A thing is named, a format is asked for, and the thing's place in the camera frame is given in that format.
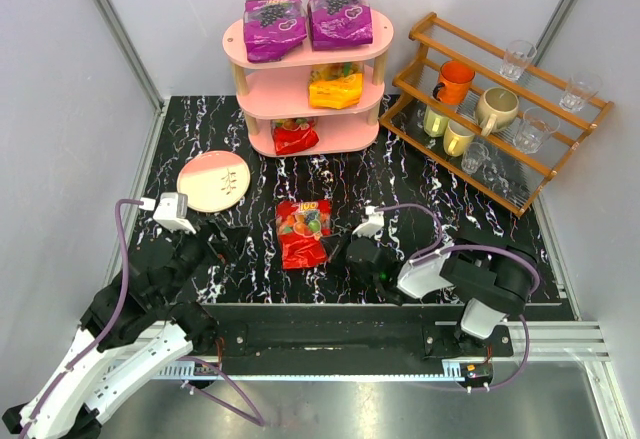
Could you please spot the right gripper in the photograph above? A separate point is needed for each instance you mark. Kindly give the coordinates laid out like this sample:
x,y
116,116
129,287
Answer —
x,y
345,247

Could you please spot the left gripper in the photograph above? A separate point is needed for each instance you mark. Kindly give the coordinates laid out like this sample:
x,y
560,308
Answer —
x,y
214,242

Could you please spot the red candy bag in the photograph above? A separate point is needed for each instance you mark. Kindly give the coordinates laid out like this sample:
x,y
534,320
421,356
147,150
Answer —
x,y
294,135
300,228

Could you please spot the orange candy bag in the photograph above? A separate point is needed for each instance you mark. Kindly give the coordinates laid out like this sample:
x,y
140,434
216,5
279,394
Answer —
x,y
336,85

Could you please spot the purple candy bag back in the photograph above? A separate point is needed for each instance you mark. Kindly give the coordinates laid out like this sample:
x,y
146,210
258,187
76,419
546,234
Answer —
x,y
272,28

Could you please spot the purple candy bag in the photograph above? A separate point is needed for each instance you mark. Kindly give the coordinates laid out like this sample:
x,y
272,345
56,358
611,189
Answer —
x,y
338,24
272,28

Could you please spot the purple candy bag front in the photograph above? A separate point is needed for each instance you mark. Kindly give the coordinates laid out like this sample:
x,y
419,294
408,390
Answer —
x,y
338,24

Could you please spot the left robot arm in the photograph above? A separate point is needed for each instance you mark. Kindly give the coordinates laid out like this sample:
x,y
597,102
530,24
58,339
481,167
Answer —
x,y
133,328

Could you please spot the pink three-tier shelf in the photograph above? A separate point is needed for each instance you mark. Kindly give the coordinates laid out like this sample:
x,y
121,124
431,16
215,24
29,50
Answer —
x,y
279,90

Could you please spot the clear glass middle shelf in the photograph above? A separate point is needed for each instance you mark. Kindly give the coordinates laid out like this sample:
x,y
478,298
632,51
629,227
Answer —
x,y
536,126

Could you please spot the pink round plate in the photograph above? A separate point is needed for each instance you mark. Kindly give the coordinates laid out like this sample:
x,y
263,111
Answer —
x,y
214,181

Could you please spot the green-yellow mug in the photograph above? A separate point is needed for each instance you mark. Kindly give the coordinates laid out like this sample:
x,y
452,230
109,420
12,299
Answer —
x,y
434,123

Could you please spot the cream yellow mug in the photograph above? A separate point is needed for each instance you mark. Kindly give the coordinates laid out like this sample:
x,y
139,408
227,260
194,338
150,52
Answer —
x,y
456,139

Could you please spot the small clear glass bottom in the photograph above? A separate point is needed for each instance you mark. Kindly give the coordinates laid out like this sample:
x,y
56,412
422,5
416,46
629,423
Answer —
x,y
474,157

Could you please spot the wooden cup rack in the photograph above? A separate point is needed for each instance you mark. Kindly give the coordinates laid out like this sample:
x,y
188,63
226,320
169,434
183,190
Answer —
x,y
516,178

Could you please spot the orange mug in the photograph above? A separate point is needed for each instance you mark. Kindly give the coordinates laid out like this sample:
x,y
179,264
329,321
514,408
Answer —
x,y
453,84

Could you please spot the beige round mug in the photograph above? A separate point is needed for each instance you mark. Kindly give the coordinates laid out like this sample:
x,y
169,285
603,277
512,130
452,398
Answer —
x,y
496,110

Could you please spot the clear glass top left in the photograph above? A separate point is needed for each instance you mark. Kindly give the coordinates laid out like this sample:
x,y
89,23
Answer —
x,y
517,57

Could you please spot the clear glass top right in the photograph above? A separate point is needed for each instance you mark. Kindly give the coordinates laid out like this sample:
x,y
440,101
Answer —
x,y
580,88

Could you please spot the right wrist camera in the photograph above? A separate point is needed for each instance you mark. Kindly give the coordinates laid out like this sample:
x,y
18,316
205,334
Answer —
x,y
372,224

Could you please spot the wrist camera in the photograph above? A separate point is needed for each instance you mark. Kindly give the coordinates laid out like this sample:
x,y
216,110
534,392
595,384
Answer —
x,y
170,211
372,224

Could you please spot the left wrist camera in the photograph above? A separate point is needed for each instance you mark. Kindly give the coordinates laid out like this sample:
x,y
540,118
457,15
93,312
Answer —
x,y
170,211

